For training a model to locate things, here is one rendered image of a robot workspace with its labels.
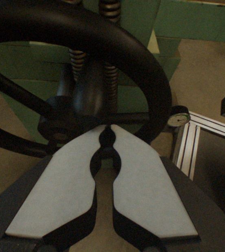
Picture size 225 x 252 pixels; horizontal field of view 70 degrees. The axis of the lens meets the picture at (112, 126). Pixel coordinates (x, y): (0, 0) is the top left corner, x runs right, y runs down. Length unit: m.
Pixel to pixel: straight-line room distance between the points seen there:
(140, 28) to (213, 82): 1.65
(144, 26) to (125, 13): 0.03
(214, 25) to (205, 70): 1.57
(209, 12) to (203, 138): 0.82
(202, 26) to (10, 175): 1.11
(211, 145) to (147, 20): 0.93
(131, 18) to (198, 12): 0.16
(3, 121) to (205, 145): 1.31
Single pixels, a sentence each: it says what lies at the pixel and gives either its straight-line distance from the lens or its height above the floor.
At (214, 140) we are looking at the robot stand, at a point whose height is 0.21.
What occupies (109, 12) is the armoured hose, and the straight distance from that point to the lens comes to 0.21.
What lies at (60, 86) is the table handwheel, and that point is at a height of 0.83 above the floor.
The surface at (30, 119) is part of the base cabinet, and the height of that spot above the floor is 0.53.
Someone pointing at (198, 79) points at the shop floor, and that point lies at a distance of 1.79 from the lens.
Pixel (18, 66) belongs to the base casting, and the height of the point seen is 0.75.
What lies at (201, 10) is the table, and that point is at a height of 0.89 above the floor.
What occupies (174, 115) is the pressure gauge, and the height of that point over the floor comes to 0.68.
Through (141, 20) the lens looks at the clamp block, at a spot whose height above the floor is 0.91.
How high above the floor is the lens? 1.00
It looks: 58 degrees down
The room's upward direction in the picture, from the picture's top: 10 degrees clockwise
